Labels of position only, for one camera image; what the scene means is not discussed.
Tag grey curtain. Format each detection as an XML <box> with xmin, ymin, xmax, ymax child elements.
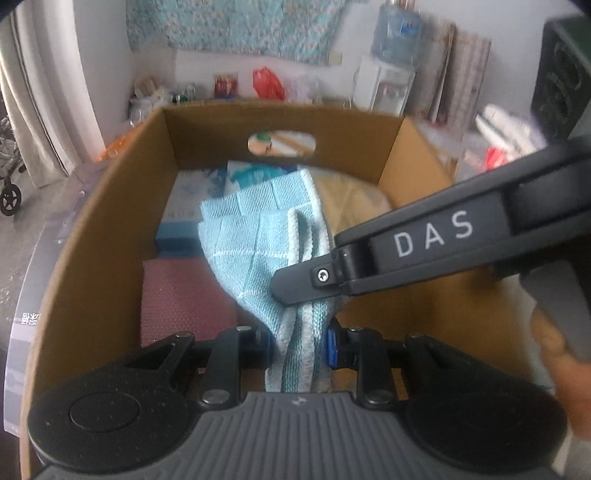
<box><xmin>1</xmin><ymin>1</ymin><xmax>105</xmax><ymax>188</ymax></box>

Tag blue water bottle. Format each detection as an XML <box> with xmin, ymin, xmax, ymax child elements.
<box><xmin>370</xmin><ymin>1</ymin><xmax>423</xmax><ymax>67</ymax></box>

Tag red tin can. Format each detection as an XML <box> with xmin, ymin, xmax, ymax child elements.
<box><xmin>213</xmin><ymin>73</ymin><xmax>238</xmax><ymax>100</ymax></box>

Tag white water dispenser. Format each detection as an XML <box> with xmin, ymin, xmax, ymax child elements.
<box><xmin>352</xmin><ymin>55</ymin><xmax>416</xmax><ymax>117</ymax></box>

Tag light blue towel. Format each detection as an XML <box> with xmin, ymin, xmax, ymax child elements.
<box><xmin>198</xmin><ymin>169</ymin><xmax>335</xmax><ymax>393</ymax></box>

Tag brown cardboard box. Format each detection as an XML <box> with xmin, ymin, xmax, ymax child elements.
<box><xmin>22</xmin><ymin>102</ymin><xmax>566</xmax><ymax>479</ymax></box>

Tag red plastic bag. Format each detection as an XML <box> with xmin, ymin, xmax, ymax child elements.
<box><xmin>252</xmin><ymin>67</ymin><xmax>287</xmax><ymax>101</ymax></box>

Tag rolled patterned mats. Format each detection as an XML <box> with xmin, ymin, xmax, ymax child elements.
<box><xmin>408</xmin><ymin>14</ymin><xmax>492</xmax><ymax>136</ymax></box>

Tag pink sponge cloth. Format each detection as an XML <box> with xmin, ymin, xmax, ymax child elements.
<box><xmin>140</xmin><ymin>258</ymin><xmax>238</xmax><ymax>347</ymax></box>

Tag right hand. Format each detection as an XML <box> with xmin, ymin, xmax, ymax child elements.
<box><xmin>531</xmin><ymin>307</ymin><xmax>591</xmax><ymax>441</ymax></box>

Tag clear plastic bag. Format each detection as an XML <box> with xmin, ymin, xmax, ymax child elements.
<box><xmin>286</xmin><ymin>75</ymin><xmax>322</xmax><ymax>104</ymax></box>

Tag teal floral wall cloth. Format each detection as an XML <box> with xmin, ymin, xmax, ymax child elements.
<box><xmin>125</xmin><ymin>0</ymin><xmax>348</xmax><ymax>66</ymax></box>

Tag wheelchair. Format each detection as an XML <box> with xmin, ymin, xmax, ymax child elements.
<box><xmin>0</xmin><ymin>116</ymin><xmax>26</xmax><ymax>217</ymax></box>

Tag blue white wipes pack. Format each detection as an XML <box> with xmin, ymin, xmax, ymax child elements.
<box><xmin>155</xmin><ymin>160</ymin><xmax>297</xmax><ymax>257</ymax></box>

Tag pink wet wipes pack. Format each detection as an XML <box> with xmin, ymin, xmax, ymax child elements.
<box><xmin>475</xmin><ymin>104</ymin><xmax>548</xmax><ymax>171</ymax></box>

